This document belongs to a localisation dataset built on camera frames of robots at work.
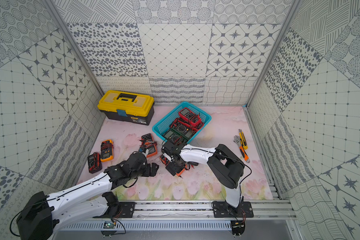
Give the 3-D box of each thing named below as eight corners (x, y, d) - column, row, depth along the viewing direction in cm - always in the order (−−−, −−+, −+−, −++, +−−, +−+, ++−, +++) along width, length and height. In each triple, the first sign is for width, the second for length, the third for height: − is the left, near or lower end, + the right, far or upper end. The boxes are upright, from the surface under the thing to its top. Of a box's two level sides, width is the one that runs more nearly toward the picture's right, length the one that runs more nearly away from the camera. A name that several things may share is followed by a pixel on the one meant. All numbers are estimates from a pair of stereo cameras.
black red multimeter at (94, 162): (91, 175, 87) (87, 172, 84) (90, 158, 94) (86, 155, 90) (103, 170, 89) (99, 167, 85) (101, 154, 96) (98, 151, 92)
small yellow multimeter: (103, 162, 92) (100, 159, 89) (103, 145, 101) (100, 141, 97) (114, 159, 94) (111, 156, 90) (113, 142, 102) (110, 139, 98)
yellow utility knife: (242, 149, 99) (243, 147, 97) (237, 131, 109) (238, 129, 107) (247, 149, 99) (248, 147, 97) (241, 131, 109) (242, 129, 107)
